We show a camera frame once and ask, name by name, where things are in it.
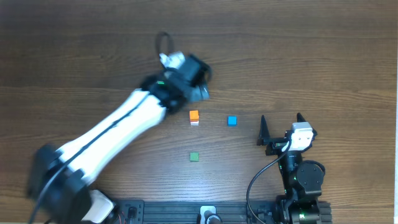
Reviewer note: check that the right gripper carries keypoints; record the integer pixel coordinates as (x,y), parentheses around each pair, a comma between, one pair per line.
(275,146)

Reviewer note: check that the blue cube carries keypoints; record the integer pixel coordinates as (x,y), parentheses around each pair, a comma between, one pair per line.
(232,120)

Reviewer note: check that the orange cube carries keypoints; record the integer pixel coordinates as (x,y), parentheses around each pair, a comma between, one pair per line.
(194,115)

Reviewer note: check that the green cube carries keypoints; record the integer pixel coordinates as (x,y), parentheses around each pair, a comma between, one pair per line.
(194,156)

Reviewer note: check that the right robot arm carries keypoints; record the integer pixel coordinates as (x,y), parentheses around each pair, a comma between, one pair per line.
(308,179)

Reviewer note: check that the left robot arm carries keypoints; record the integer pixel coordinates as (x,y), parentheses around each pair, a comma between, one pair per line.
(133,126)

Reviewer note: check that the white cube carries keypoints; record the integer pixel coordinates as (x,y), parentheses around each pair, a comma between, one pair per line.
(194,123)

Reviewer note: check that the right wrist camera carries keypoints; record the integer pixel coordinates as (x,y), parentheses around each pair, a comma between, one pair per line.
(301,135)

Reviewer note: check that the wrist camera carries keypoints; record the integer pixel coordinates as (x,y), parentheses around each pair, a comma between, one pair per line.
(172,59)
(301,135)

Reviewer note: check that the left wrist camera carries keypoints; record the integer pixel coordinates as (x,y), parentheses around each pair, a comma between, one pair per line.
(172,59)

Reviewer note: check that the mounting rail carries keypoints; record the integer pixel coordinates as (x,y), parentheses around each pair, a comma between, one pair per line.
(177,211)

